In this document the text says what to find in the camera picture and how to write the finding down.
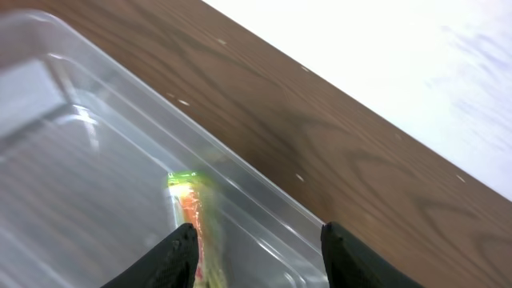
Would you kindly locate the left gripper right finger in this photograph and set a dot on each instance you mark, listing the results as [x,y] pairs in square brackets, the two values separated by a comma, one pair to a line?
[350,263]

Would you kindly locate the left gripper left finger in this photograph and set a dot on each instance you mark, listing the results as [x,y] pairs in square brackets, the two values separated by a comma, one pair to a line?
[170,264]

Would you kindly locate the green orange snack wrapper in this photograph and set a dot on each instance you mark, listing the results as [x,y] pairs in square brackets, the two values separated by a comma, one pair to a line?
[193,201]

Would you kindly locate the clear plastic bin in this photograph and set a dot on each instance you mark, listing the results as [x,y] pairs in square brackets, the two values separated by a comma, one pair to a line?
[85,151]

